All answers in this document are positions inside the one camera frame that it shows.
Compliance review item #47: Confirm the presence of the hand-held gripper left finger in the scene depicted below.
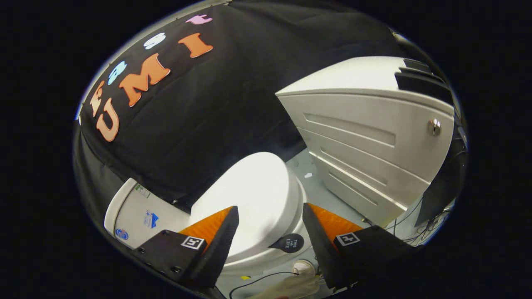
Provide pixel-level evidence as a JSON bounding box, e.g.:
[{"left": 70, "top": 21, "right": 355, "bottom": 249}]
[{"left": 136, "top": 206, "right": 240, "bottom": 289}]

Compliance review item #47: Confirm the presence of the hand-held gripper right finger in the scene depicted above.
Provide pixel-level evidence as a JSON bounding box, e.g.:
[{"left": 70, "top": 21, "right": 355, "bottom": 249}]
[{"left": 302, "top": 203, "right": 421, "bottom": 290}]

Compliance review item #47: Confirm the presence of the white toilet bowl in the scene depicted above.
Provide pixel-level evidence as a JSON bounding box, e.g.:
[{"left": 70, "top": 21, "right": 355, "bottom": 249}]
[{"left": 219, "top": 179, "right": 318, "bottom": 275}]

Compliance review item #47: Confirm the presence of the white round floor fitting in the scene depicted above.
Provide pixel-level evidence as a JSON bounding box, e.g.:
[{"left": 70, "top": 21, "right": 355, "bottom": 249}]
[{"left": 292, "top": 260, "right": 316, "bottom": 277}]

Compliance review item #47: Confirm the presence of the white drawer cabinet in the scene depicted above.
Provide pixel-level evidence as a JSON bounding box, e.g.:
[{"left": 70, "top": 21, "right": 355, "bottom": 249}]
[{"left": 275, "top": 56, "right": 456, "bottom": 228}]

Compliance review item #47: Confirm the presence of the dark flat panel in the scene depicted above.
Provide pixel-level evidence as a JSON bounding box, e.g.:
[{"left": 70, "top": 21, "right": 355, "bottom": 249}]
[{"left": 415, "top": 137, "right": 468, "bottom": 227}]

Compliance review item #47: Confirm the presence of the black backdrop cloth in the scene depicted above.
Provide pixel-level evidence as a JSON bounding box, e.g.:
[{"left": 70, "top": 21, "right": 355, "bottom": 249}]
[{"left": 73, "top": 0, "right": 416, "bottom": 245}]

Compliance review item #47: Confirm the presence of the thin black cable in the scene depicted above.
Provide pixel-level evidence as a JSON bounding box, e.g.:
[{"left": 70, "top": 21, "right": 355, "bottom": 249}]
[{"left": 229, "top": 272, "right": 300, "bottom": 299}]

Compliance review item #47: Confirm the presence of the tangle of black cables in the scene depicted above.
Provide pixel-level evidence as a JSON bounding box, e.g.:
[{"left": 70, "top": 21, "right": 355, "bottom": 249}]
[{"left": 387, "top": 195, "right": 453, "bottom": 245}]

